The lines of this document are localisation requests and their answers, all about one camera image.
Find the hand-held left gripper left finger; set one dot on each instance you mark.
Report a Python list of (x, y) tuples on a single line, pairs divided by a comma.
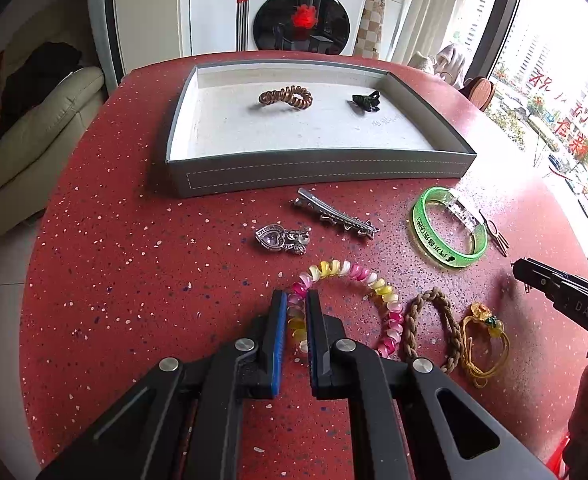
[(280, 340)]

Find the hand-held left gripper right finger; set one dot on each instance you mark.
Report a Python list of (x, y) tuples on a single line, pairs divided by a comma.
[(313, 340)]

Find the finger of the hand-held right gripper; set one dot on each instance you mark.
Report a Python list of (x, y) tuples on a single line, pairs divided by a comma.
[(536, 275)]

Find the small brown hair pin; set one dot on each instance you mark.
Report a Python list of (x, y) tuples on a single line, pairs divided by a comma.
[(496, 240)]

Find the silver heart pendant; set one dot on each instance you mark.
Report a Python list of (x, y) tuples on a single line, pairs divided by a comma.
[(269, 236)]

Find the green translucent bangle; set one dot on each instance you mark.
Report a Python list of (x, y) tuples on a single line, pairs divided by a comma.
[(423, 232)]

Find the silver star hair clip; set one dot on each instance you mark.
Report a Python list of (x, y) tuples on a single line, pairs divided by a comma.
[(334, 216)]

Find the grey jewelry tray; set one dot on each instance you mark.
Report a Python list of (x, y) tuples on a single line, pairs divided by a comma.
[(299, 130)]

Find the beige cushion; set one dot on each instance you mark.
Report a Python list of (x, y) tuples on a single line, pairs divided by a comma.
[(421, 62)]

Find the black hair claw clip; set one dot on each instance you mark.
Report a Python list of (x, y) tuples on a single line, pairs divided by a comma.
[(363, 101)]

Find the white curtain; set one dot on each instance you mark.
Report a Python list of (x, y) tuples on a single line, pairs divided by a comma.
[(423, 5)]

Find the cream leather sofa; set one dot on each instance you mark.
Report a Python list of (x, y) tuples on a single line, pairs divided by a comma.
[(39, 150)]

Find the white cabinet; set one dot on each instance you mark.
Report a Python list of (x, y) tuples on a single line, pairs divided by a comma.
[(214, 10)]

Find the black cloth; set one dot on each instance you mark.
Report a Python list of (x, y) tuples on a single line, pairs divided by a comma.
[(39, 75)]

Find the dark window frame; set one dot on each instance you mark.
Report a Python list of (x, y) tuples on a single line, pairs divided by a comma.
[(498, 15)]

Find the grey door frame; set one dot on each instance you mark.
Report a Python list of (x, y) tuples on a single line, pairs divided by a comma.
[(109, 20)]

